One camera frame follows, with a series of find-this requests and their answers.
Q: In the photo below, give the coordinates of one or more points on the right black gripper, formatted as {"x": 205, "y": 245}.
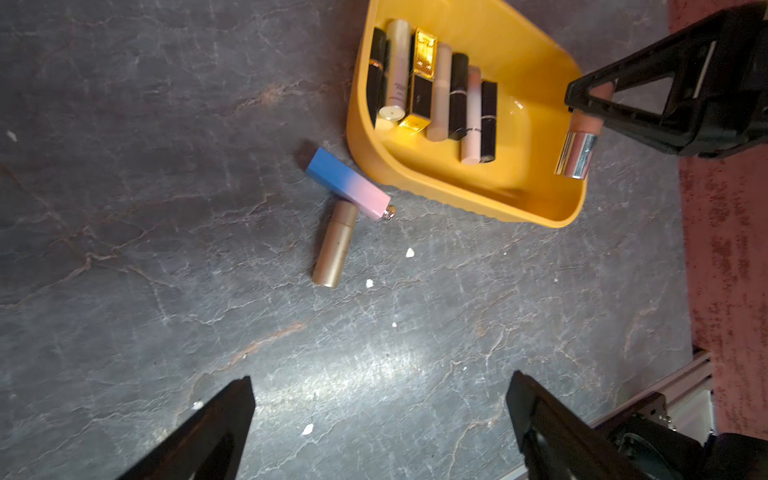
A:
{"x": 705, "y": 86}

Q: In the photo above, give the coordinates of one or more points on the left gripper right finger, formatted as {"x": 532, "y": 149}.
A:
{"x": 555, "y": 443}

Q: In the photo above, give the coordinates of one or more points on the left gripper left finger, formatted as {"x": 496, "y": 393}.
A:
{"x": 209, "y": 445}

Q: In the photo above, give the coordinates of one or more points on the rose gold lipstick tube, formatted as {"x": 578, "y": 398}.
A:
{"x": 579, "y": 145}

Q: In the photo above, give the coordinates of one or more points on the yellow plastic storage box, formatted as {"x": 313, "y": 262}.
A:
{"x": 532, "y": 72}

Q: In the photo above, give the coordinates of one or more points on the black lipstick tube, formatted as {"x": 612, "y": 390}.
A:
{"x": 458, "y": 96}
{"x": 376, "y": 73}

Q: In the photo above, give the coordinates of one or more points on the pink lip gloss tube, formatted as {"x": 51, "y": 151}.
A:
{"x": 471, "y": 143}

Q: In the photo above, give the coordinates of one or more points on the tan lipstick tube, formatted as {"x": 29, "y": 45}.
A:
{"x": 437, "y": 130}

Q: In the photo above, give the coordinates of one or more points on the gold black square lipstick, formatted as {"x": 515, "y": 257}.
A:
{"x": 419, "y": 101}

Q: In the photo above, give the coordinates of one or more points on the beige lipstick tube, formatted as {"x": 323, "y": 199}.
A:
{"x": 328, "y": 268}

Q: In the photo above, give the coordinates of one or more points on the silver grey lipstick tube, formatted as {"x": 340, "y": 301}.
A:
{"x": 399, "y": 36}

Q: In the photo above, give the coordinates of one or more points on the blue pink lip gloss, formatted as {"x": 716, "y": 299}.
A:
{"x": 342, "y": 180}

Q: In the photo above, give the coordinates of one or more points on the black lipstick group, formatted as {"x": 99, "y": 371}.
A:
{"x": 489, "y": 105}

